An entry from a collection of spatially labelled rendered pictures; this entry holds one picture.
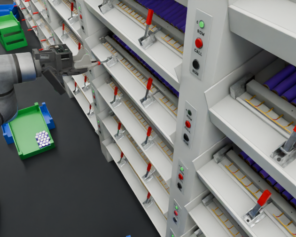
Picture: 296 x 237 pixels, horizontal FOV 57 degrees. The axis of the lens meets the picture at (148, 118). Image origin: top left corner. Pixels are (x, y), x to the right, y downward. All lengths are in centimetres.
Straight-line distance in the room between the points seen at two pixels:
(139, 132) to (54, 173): 77
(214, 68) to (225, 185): 29
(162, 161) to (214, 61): 52
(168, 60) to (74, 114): 139
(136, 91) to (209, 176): 38
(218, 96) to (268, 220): 27
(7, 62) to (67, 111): 116
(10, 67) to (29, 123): 101
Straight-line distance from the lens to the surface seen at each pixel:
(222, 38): 47
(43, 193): 160
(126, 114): 110
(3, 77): 91
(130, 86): 92
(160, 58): 68
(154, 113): 81
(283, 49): 41
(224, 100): 55
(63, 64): 95
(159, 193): 110
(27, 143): 183
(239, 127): 51
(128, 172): 140
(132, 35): 79
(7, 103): 97
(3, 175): 176
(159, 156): 94
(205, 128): 58
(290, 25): 40
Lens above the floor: 127
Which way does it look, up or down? 42 degrees down
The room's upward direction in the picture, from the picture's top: straight up
